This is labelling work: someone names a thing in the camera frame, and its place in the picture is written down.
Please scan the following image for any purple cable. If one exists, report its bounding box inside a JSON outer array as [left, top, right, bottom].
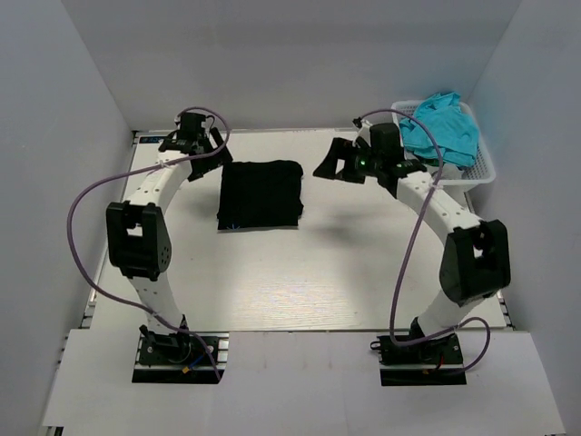
[[66, 106, 231, 382], [351, 108, 491, 374]]

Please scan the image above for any white plastic basket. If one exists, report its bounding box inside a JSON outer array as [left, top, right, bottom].
[[391, 100, 496, 192]]

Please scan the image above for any black t-shirt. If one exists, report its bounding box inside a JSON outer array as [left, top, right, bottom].
[[217, 160, 303, 231]]

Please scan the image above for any turquoise t-shirt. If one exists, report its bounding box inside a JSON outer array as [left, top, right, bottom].
[[399, 92, 479, 168]]

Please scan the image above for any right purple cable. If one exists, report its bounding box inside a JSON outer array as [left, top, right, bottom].
[[351, 108, 491, 374]]

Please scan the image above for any green garment in basket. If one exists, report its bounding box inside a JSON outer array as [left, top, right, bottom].
[[419, 157, 440, 167]]

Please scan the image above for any grey t-shirt in basket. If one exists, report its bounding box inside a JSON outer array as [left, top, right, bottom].
[[440, 163, 463, 181]]

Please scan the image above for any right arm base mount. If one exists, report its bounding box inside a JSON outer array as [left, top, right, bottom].
[[369, 334, 467, 387]]

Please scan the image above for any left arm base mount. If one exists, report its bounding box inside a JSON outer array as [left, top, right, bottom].
[[132, 332, 230, 385]]

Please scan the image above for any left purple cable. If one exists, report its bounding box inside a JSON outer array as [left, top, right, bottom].
[[66, 106, 231, 382]]

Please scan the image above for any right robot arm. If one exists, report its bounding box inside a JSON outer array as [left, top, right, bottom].
[[313, 123, 511, 362]]

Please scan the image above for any blue label sticker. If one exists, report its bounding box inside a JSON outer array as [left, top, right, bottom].
[[138, 135, 165, 144]]

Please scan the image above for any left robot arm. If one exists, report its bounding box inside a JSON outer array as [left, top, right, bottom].
[[105, 108, 232, 362]]

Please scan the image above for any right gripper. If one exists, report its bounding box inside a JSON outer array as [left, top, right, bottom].
[[314, 138, 383, 185]]

